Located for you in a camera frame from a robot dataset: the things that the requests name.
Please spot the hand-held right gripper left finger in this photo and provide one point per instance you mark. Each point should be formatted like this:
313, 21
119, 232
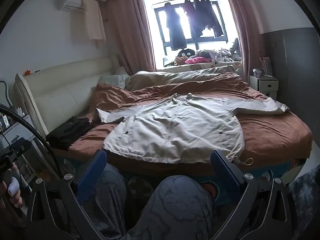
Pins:
91, 175

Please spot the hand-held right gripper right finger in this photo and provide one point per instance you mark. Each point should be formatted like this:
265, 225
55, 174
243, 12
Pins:
225, 175

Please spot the beige jacket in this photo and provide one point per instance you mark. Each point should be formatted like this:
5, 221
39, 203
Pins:
170, 130

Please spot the black folded clothes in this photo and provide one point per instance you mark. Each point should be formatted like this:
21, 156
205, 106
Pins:
68, 132

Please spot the pile of clothes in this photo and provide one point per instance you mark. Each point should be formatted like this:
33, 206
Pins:
220, 53

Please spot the person's left hand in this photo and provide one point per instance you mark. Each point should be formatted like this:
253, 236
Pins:
15, 198

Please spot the person's left leg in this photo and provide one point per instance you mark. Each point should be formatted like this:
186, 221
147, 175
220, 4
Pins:
110, 192

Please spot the blue printed bed sheet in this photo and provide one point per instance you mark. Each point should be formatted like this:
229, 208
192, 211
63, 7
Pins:
275, 170

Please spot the brown blanket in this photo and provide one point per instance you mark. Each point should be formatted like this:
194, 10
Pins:
262, 132

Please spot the cream padded headboard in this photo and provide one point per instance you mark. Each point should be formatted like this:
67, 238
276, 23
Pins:
62, 90

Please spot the orange toy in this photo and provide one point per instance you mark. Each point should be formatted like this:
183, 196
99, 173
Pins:
27, 72

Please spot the white nightstand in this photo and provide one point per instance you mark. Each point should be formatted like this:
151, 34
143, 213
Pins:
265, 87

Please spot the light pillow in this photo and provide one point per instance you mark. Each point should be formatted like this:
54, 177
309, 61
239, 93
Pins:
116, 78

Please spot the small cup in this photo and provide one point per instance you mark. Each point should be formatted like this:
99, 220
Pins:
256, 73

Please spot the beige duvet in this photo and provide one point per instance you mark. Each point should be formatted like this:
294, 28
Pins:
180, 77

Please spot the white rack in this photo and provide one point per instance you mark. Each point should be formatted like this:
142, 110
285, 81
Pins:
267, 67

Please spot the pink plush toy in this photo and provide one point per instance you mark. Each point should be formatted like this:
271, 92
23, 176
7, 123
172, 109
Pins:
197, 60

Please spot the black plush toy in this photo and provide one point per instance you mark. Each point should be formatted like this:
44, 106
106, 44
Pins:
186, 53

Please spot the beige hanging cloth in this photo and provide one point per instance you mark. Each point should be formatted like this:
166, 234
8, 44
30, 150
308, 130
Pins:
93, 20

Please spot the long dark hanging coat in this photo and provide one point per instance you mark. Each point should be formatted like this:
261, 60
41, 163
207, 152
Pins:
173, 30

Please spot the white air conditioner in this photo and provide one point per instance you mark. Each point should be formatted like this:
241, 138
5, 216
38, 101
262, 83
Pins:
71, 1

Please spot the dark hanging garments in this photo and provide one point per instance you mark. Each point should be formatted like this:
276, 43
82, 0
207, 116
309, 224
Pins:
205, 15

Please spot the clothes rail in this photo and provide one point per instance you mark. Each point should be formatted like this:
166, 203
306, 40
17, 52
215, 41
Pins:
160, 3

